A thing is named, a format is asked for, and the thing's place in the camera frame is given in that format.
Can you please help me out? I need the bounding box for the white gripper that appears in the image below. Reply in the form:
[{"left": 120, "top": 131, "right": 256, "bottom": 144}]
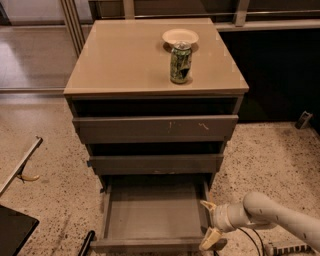
[{"left": 199, "top": 200, "right": 249, "bottom": 251}]

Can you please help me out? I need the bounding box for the grey bottom drawer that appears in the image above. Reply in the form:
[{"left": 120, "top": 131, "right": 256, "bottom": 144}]
[{"left": 91, "top": 174, "right": 211, "bottom": 253}]

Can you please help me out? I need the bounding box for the grey drawer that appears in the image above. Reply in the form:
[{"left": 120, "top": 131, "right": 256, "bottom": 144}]
[
  {"left": 91, "top": 174, "right": 211, "bottom": 253},
  {"left": 73, "top": 98, "right": 238, "bottom": 144},
  {"left": 89, "top": 142, "right": 223, "bottom": 175}
]

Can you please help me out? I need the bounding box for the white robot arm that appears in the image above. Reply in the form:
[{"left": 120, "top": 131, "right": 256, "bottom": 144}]
[{"left": 199, "top": 192, "right": 320, "bottom": 252}]

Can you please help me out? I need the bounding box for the grey middle drawer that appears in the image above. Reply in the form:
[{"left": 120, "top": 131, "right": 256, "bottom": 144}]
[{"left": 89, "top": 142, "right": 223, "bottom": 175}]

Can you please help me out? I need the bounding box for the grey top drawer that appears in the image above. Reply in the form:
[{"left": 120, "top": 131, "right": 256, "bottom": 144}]
[{"left": 73, "top": 98, "right": 238, "bottom": 144}]

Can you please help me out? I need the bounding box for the grey drawer cabinet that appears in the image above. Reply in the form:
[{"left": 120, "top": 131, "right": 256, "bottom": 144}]
[{"left": 63, "top": 17, "right": 250, "bottom": 194}]

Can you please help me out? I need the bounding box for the white power strip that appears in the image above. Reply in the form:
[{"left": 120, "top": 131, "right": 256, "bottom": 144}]
[{"left": 264, "top": 241, "right": 313, "bottom": 256}]

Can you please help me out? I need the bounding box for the small grey floor box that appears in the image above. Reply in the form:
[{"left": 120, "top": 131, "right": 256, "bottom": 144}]
[{"left": 295, "top": 111, "right": 313, "bottom": 129}]

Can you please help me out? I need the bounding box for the green soda can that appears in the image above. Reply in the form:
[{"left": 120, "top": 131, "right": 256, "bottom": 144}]
[{"left": 170, "top": 41, "right": 192, "bottom": 84}]

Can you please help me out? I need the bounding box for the white paper bowl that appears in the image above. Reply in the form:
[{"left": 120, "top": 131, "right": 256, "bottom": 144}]
[{"left": 162, "top": 29, "right": 199, "bottom": 45}]

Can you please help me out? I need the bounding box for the metal table leg bar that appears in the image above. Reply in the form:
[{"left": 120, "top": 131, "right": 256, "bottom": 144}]
[{"left": 0, "top": 136, "right": 43, "bottom": 197}]

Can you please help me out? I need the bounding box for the black table corner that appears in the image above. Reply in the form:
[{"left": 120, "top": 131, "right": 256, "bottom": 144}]
[{"left": 0, "top": 205, "right": 39, "bottom": 256}]

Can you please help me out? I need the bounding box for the black cable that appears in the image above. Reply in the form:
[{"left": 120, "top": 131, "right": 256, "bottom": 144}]
[{"left": 237, "top": 227, "right": 266, "bottom": 256}]

